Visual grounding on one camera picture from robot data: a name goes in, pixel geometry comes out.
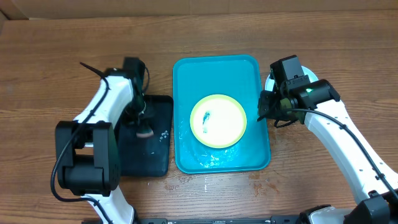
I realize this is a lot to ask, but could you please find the light blue plate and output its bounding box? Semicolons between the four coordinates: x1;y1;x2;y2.
264;66;318;91

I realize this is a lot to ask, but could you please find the yellow-rimmed plate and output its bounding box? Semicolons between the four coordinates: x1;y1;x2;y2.
190;94;247;149

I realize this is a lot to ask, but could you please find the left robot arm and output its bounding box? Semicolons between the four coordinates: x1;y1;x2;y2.
50;65;153;223

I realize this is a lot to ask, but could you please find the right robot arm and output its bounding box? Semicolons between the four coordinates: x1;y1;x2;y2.
258;77;397;223

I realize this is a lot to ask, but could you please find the black plastic tray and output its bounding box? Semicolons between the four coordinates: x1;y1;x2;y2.
114;95;174;177

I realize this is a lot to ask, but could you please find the teal plastic tray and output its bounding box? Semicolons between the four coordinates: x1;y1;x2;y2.
173;55;271;174

